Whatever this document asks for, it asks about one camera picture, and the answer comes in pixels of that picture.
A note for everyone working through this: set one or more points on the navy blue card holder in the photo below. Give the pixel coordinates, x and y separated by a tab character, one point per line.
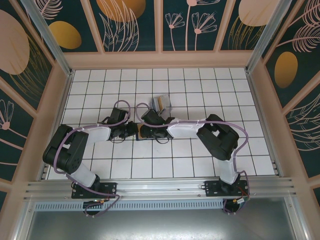
143	140

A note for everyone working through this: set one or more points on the plain orange card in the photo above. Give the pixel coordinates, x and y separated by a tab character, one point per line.
139	136

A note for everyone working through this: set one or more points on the clear acrylic card box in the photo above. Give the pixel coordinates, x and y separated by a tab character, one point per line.
167	100

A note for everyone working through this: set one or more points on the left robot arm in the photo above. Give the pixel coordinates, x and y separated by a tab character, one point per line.
97	133

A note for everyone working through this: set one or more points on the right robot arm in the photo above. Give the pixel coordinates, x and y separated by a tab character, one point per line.
185	130

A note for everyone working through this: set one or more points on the grey metal sheet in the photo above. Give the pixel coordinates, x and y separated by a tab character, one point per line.
160	225

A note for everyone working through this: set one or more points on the aluminium mounting rail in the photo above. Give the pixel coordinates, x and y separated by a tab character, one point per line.
160	186

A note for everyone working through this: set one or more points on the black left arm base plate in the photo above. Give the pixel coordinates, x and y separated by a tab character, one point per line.
110	187

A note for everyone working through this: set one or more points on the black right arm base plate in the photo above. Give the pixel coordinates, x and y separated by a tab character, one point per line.
212	187

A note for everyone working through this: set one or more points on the aluminium frame post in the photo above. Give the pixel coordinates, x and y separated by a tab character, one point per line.
48	32
266	32

